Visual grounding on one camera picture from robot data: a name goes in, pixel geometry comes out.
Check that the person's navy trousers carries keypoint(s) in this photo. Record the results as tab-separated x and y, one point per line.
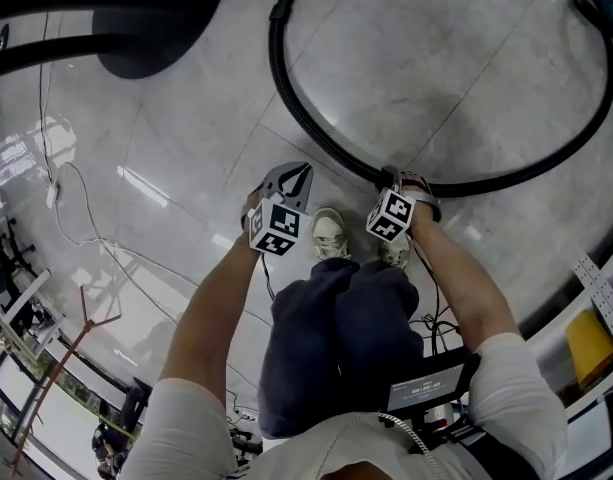
331	348

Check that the person's left hand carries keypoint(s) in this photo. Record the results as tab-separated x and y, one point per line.
252	201

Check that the person's right forearm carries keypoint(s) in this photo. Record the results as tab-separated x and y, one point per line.
461	288

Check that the person's right white shoe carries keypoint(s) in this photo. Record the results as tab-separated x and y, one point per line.
396	253

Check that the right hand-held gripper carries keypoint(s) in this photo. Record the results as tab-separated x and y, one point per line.
391	215

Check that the round beige table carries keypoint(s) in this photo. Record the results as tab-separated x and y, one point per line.
146	43

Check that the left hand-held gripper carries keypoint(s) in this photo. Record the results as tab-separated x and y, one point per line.
278	228

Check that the person's right hand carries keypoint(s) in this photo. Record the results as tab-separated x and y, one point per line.
426	200

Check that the person's white shoe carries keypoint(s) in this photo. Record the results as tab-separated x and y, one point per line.
396	253
328	230

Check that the person's left forearm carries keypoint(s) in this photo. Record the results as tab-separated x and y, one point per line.
211	308

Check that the black screen device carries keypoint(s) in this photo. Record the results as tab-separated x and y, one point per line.
426	385

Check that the brown metal stand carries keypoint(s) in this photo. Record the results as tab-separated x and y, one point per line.
67	368

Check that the person's white shirt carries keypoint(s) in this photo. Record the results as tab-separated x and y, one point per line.
186	428

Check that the white metal shelving rack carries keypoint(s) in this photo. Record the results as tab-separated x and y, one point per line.
593	280

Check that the yellow plastic bin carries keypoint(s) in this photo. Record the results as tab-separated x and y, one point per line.
588	345

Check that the person's left white shoe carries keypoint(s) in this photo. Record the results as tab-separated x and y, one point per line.
328	230

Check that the white power strip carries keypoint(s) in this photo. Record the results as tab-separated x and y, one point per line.
52	195

